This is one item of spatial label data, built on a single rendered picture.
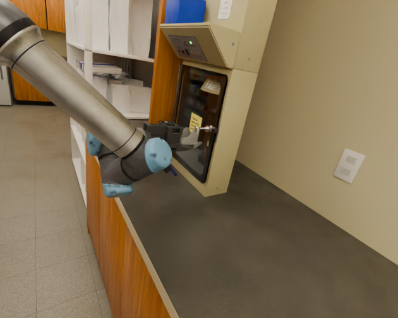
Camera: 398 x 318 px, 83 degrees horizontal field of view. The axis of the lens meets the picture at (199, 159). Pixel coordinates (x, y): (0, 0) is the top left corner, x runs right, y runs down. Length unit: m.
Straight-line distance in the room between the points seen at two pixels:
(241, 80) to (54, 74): 0.52
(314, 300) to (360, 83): 0.71
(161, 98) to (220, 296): 0.79
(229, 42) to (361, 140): 0.58
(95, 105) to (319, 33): 0.90
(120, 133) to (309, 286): 0.60
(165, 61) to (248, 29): 0.40
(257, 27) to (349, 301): 0.78
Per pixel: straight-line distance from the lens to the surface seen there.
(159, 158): 0.51
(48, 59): 0.49
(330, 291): 0.75
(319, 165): 1.05
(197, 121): 0.87
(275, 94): 1.18
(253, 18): 0.79
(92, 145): 0.64
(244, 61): 0.78
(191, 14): 0.89
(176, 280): 0.60
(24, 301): 1.82
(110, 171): 0.61
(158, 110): 1.06
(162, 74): 1.04
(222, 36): 0.72
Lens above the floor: 1.41
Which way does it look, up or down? 23 degrees down
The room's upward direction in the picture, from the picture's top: 11 degrees clockwise
